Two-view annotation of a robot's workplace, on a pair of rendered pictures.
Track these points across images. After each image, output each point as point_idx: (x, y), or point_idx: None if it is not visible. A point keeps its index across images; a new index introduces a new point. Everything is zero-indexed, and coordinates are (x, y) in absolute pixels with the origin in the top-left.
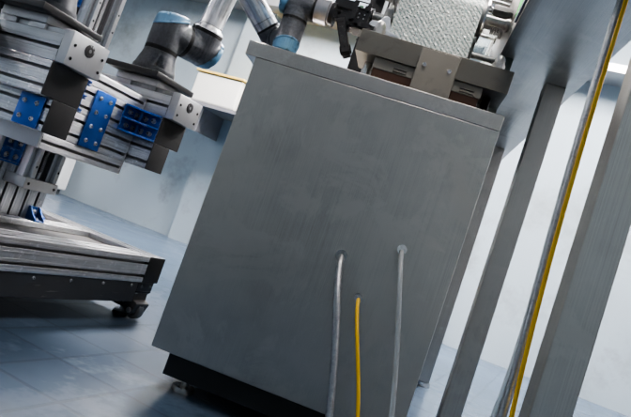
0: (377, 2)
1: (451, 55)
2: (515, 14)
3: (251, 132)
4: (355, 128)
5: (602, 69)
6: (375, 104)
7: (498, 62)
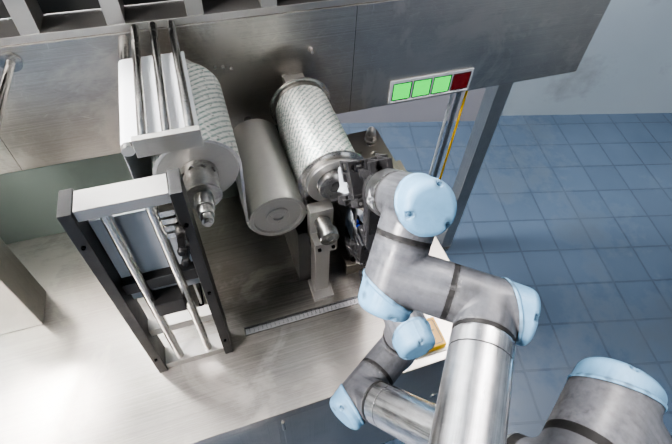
0: (197, 233)
1: (403, 166)
2: (351, 87)
3: None
4: None
5: (463, 105)
6: None
7: (376, 134)
